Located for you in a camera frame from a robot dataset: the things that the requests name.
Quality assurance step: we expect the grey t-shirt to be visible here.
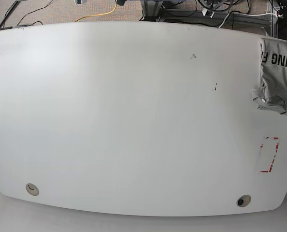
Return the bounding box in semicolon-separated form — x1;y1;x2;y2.
252;38;287;115

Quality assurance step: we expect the red tape rectangle marking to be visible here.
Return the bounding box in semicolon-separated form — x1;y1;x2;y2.
258;137;280;173

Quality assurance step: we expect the aluminium frame stand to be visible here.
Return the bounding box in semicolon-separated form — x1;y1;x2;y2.
140;0;164;21

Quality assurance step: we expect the yellow cable on floor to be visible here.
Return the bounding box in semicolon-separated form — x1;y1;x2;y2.
75;2;117;22

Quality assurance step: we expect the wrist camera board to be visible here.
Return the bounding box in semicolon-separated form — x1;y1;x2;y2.
74;0;87;5
202;8;214;18

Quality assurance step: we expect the white cable on floor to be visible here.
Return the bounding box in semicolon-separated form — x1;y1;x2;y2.
217;10;277;29

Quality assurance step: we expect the right table cable grommet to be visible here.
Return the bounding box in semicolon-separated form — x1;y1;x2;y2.
236;195;251;207

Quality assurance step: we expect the table cable grommet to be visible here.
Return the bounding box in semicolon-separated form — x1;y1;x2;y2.
26;183;39;196
236;195;251;207

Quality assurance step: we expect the left table cable grommet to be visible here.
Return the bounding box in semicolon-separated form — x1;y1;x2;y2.
26;183;39;196

